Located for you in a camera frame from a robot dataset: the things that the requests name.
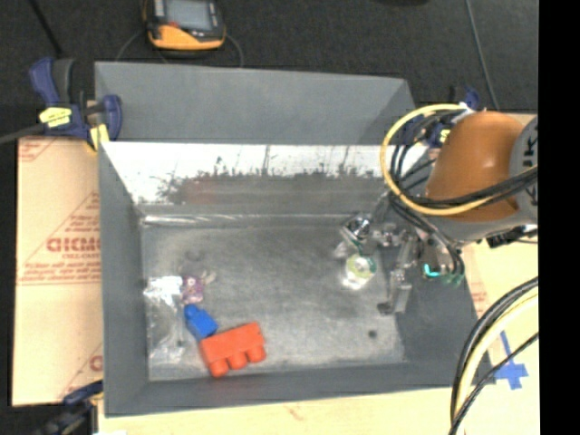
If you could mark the black cylinder on white bracket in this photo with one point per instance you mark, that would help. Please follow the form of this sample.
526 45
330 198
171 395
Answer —
500 239

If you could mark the brown cardboard board red print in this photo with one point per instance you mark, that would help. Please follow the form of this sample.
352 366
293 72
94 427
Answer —
54 288

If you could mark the blue toy building block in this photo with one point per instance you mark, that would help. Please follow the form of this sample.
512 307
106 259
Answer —
199 321

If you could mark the grey metal bin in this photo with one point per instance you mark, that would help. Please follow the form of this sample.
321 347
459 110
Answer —
281 288

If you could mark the clear plastic bag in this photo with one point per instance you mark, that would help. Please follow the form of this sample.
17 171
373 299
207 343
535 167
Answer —
161 315

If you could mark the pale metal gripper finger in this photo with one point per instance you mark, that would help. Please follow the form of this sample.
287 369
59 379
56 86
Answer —
385 307
401 295

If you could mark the orange-red toy building block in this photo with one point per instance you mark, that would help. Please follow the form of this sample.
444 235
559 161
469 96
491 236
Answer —
232 349

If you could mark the small purple toy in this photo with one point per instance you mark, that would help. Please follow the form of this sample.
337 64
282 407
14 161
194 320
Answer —
192 288

